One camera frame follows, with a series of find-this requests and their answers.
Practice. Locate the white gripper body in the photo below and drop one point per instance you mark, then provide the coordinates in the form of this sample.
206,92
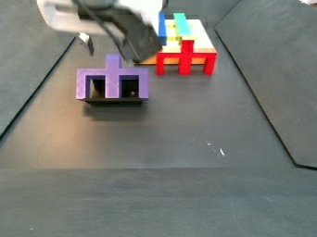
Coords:
60,14

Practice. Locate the yellow slotted board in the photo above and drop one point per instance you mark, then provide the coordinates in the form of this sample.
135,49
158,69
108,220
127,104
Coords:
195,43

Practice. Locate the black angle fixture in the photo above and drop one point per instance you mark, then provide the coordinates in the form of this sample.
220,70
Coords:
121,92

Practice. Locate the red E-shaped block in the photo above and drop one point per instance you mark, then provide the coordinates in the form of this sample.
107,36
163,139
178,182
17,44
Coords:
184,55

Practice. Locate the blue bar block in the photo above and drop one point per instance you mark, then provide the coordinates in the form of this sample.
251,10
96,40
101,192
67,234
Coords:
162,34

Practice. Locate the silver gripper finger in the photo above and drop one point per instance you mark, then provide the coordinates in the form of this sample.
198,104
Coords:
85,40

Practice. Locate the purple E-shaped block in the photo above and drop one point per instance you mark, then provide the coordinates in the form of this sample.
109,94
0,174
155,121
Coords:
112,72

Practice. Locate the green bar block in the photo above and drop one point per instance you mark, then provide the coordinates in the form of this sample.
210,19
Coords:
182,27

